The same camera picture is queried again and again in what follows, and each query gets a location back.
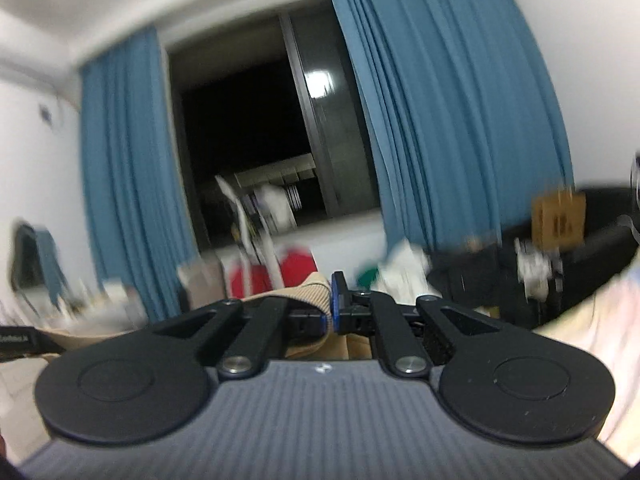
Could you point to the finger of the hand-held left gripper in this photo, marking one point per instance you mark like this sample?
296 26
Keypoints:
44 343

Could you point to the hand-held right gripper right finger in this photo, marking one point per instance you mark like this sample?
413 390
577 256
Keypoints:
341 305

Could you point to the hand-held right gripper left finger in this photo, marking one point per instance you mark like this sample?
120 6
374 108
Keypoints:
319 323

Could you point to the beige pants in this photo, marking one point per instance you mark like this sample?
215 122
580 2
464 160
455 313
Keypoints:
310 290

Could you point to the white and green clothes pile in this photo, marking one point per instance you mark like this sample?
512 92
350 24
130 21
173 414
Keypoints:
400 265

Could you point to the red cloth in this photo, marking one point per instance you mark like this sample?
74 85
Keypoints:
296 265

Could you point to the white drying rack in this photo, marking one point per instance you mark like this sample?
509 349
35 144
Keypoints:
245 220

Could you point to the black low furniture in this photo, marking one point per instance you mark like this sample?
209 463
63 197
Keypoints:
475 280

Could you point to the blue curtain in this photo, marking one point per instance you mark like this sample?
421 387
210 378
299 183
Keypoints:
440 110
130 175

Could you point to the dark window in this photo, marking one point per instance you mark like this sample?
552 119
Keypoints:
240 135

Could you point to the white crumpled bag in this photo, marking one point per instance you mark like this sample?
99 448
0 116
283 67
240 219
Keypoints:
537 265

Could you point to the brown cardboard box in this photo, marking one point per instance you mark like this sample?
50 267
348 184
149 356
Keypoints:
559 221

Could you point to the pastel patterned blanket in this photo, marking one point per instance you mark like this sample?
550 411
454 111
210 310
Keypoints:
600 320

